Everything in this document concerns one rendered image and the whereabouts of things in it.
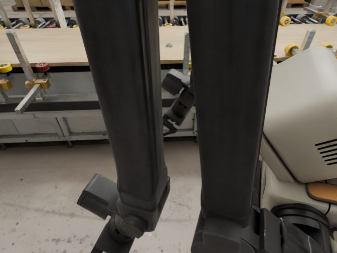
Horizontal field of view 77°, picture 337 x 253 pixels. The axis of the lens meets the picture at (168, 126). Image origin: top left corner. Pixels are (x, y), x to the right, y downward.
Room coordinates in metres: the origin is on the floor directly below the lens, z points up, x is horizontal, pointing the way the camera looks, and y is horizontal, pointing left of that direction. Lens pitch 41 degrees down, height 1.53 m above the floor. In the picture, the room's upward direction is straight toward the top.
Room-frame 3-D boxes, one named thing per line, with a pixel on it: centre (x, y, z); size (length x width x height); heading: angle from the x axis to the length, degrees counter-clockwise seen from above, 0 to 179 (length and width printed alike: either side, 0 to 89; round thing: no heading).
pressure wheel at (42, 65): (1.36, 0.85, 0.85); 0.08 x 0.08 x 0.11
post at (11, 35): (1.25, 0.89, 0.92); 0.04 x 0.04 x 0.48; 3
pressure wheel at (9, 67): (1.35, 1.10, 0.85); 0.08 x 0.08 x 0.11
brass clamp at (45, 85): (1.25, 0.86, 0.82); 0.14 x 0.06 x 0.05; 93
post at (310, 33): (1.35, -0.86, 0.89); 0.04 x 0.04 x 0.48; 3
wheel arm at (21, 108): (1.16, 0.84, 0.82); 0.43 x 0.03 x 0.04; 3
